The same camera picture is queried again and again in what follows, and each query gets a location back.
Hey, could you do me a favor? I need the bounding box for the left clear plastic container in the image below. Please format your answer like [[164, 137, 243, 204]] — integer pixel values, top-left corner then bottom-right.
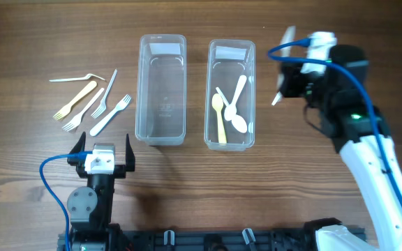
[[135, 34, 187, 146]]

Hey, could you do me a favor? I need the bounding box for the yellow plastic spoon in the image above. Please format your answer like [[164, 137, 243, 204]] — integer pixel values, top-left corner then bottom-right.
[[211, 93, 227, 144]]

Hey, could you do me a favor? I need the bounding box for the white spoon bowl down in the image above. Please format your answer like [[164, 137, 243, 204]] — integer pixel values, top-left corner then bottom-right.
[[224, 75, 247, 121]]

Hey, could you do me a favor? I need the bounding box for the thick white plastic fork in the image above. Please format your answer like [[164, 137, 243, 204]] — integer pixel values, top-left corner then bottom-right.
[[89, 94, 132, 137]]

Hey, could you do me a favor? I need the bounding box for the right blue cable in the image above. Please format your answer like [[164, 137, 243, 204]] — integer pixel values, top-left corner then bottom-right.
[[267, 38, 402, 247]]

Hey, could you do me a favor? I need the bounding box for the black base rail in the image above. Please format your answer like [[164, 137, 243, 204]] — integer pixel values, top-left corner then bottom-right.
[[57, 228, 366, 251]]

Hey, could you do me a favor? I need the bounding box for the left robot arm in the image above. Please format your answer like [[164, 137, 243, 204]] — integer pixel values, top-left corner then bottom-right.
[[57, 133, 135, 251]]

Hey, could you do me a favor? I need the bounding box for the white spoon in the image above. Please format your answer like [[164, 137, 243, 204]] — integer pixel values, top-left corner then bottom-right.
[[271, 92, 283, 106], [277, 26, 296, 89], [216, 87, 248, 133]]

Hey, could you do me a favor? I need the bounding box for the yellow plastic fork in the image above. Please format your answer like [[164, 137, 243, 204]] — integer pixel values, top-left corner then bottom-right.
[[53, 81, 98, 121]]

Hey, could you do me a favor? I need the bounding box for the left blue cable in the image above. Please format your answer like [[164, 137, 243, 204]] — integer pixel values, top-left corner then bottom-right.
[[39, 151, 93, 251]]

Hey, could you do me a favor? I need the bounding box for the blue cable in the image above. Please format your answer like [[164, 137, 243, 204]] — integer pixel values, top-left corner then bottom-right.
[[267, 38, 402, 247], [39, 151, 93, 251]]

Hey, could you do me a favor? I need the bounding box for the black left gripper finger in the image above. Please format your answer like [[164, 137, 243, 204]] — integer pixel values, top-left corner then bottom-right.
[[67, 132, 86, 165], [125, 134, 135, 172]]

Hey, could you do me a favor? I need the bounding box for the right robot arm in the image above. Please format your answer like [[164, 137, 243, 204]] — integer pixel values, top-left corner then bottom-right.
[[267, 38, 402, 250]]

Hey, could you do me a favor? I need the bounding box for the clear plastic container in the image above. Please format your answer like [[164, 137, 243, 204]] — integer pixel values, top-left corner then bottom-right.
[[204, 39, 256, 151], [135, 34, 187, 146]]

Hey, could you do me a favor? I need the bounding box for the translucent slim plastic fork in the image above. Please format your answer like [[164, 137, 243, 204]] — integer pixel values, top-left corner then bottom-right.
[[91, 69, 118, 119]]

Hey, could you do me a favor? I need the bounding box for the right clear plastic container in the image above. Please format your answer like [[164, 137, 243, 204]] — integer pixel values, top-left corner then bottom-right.
[[204, 39, 256, 151]]

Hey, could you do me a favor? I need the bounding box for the bent white plastic fork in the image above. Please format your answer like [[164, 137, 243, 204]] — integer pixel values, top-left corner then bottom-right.
[[50, 73, 105, 82]]

